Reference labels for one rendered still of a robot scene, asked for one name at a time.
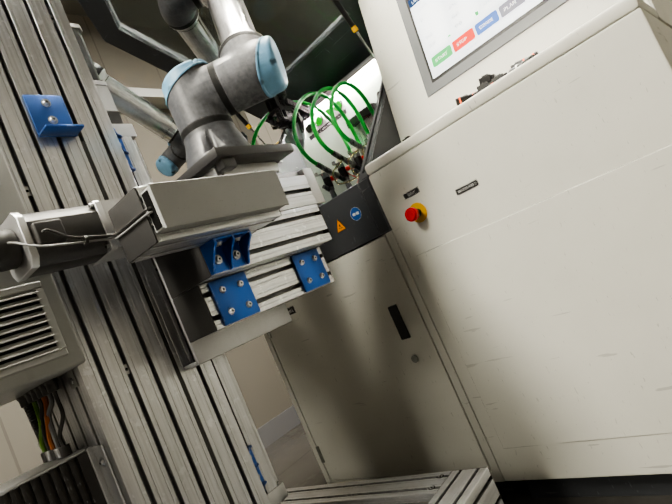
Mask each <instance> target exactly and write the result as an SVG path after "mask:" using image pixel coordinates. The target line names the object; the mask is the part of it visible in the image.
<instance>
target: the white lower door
mask: <svg viewBox="0 0 672 504"><path fill-rule="evenodd" d="M327 265H328V267H329V269H330V271H331V274H332V276H333V278H334V282H332V283H330V284H328V285H326V286H323V287H321V288H319V289H317V290H315V291H312V292H310V293H308V294H306V295H303V296H301V297H299V298H296V299H294V300H291V301H289V302H287V303H285V305H286V307H287V309H288V312H289V314H290V316H291V319H292V321H291V322H289V323H287V324H285V325H283V326H281V327H279V328H276V329H274V330H272V331H270V332H268V333H267V336H268V338H269V339H270V338H271V341H272V343H273V345H274V348H275V350H276V352H277V355H278V357H279V359H280V362H281V364H282V366H283V369H284V371H285V373H286V376H287V378H288V380H289V383H290V385H291V387H292V390H293V392H294V394H295V397H296V399H297V401H298V404H299V406H300V408H301V411H302V413H303V415H304V418H305V420H306V422H307V425H308V427H309V429H310V432H311V434H312V436H313V439H314V441H315V443H316V447H315V448H316V450H317V452H318V455H319V457H320V459H321V462H322V463H324V465H325V467H326V469H327V472H328V474H329V476H330V479H331V480H341V479H357V478H373V477H389V476H405V475H417V474H426V473H435V472H444V471H454V470H462V469H471V468H481V467H488V468H489V470H490V469H491V468H490V466H489V463H488V461H487V459H486V457H485V454H484V452H483V450H482V448H481V446H480V443H479V441H478V439H477V437H476V434H475V432H474V430H473V428H472V426H471V423H470V421H469V419H468V417H467V414H466V412H465V410H464V408H463V406H462V403H461V401H460V399H459V397H458V395H457V392H456V390H455V388H454V386H453V383H452V381H451V379H450V377H449V375H448V372H447V370H446V368H445V366H444V363H443V361H442V359H441V357H440V355H439V352H438V350H437V348H436V346H435V343H434V341H433V339H432V337H431V335H430V332H429V330H428V328H427V326H426V323H425V321H424V319H423V317H422V315H421V312H420V310H419V308H418V306H417V303H416V301H415V299H414V297H413V295H412V292H411V290H410V288H409V286H408V283H407V281H406V279H405V277H404V275H403V272H402V270H401V268H400V266H399V263H398V261H397V259H396V257H395V255H394V252H393V250H392V248H391V246H390V243H389V241H388V239H387V237H386V235H385V236H383V237H381V238H379V239H377V240H375V241H373V242H371V243H369V244H367V245H365V246H363V247H361V248H359V249H357V250H355V251H353V252H351V253H349V254H347V255H345V256H343V257H341V258H339V259H337V260H335V261H333V262H331V263H329V264H327Z"/></svg>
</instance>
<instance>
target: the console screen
mask: <svg viewBox="0 0 672 504"><path fill-rule="evenodd" d="M567 1H569V0H396V2H397V5H398V8H399V11H400V14H401V17H402V20H403V23H404V26H405V29H406V32H407V35H408V38H409V42H410V45H411V48H412V51H413V54H414V57H415V60H416V63H417V66H418V69H419V72H420V75H421V78H422V81H423V84H424V87H425V90H426V93H427V96H428V98H429V97H430V96H432V95H433V94H435V93H436V92H438V91H439V90H440V89H442V88H443V87H445V86H446V85H448V84H449V83H450V82H452V81H453V80H455V79H456V78H458V77H459V76H461V75H462V74H463V73H465V72H466V71H468V70H469V69H471V68H472V67H474V66H475V65H476V64H478V63H479V62H481V61H482V60H484V59H485V58H487V57H488V56H489V55H491V54H492V53H494V52H495V51H497V50H498V49H500V48H501V47H502V46H504V45H505V44H507V43H508V42H510V41H511V40H512V39H514V38H515V37H517V36H518V35H520V34H521V33H523V32H524V31H525V30H527V29H528V28H530V27H531V26H533V25H534V24H536V23H537V22H538V21H540V20H541V19H543V18H544V17H546V16H547V15H549V14H550V13H551V12H553V11H554V10H556V9H557V8H559V7H560V6H562V5H563V4H564V3H566V2H567Z"/></svg>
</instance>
